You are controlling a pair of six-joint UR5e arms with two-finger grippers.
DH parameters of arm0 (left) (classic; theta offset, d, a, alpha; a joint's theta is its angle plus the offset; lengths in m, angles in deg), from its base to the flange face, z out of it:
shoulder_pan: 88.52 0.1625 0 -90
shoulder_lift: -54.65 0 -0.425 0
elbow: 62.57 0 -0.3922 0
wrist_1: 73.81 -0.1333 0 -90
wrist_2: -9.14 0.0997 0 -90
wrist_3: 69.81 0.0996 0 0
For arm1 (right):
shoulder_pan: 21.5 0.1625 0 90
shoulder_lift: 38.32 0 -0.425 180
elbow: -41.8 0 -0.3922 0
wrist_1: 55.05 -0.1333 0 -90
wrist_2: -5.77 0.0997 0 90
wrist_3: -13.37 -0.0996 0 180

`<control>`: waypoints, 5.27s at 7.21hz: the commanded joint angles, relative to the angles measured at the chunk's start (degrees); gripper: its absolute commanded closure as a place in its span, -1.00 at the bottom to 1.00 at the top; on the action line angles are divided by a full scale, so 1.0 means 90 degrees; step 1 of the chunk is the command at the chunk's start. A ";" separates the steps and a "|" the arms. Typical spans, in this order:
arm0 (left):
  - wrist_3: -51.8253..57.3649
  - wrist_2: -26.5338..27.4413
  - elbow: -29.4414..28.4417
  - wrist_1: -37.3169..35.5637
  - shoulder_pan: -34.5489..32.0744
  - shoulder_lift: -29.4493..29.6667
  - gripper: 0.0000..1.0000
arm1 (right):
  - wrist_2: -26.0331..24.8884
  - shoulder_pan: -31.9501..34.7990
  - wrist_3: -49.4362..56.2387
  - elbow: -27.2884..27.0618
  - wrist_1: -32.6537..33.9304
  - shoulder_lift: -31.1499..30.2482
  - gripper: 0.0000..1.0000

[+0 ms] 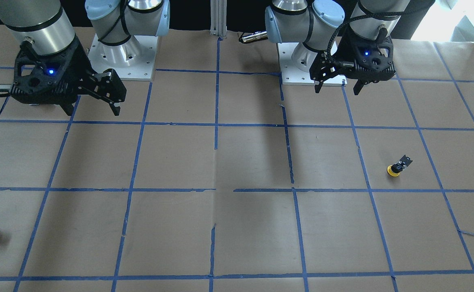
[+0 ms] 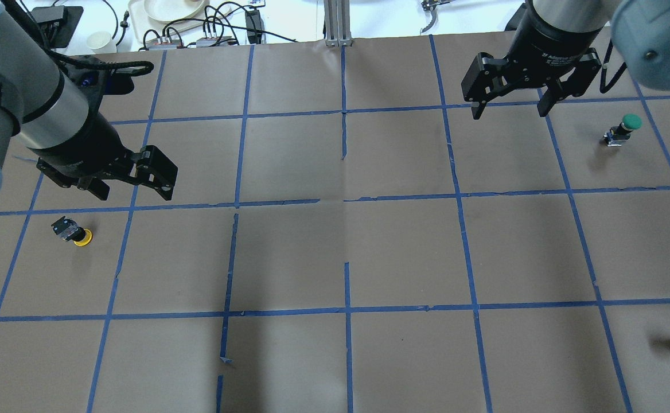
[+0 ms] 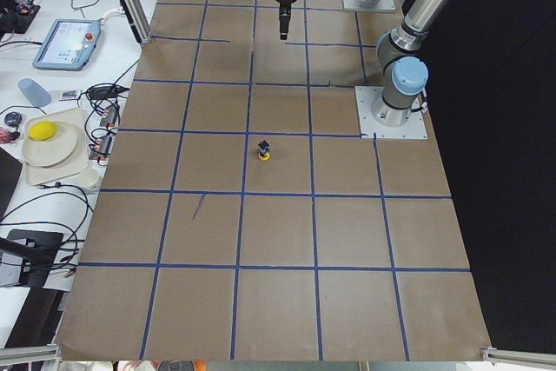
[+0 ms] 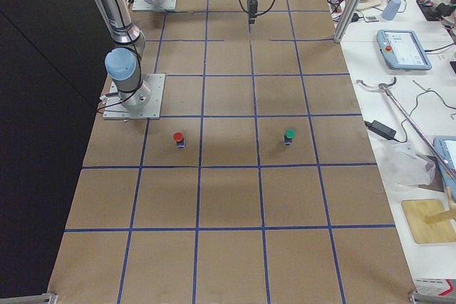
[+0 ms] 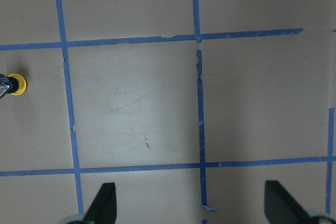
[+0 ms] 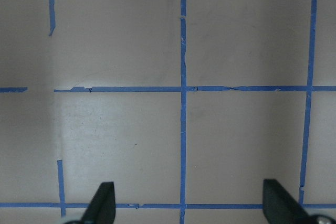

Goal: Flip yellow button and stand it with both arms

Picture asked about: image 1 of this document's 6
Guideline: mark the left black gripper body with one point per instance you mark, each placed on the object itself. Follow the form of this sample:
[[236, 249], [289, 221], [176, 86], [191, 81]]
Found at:
[[344, 52]]

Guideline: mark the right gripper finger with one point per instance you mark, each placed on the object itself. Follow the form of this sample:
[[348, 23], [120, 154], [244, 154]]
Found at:
[[69, 109], [107, 87]]

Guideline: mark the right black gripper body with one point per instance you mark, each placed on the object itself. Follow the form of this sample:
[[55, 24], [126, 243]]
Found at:
[[77, 68]]

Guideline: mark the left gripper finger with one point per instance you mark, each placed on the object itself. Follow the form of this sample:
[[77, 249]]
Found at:
[[322, 69], [358, 86]]

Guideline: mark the yellow push button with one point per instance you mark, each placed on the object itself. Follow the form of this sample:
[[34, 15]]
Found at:
[[394, 170]]

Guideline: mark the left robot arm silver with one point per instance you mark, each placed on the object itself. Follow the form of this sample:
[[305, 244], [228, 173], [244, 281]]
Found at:
[[322, 25]]

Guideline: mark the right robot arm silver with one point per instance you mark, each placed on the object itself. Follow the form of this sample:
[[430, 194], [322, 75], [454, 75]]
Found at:
[[47, 26]]

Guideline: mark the metal cable connector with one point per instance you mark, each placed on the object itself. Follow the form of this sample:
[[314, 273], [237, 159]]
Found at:
[[253, 37]]

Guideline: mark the aluminium frame post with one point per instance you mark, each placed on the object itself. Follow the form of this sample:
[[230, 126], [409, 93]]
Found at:
[[218, 12]]

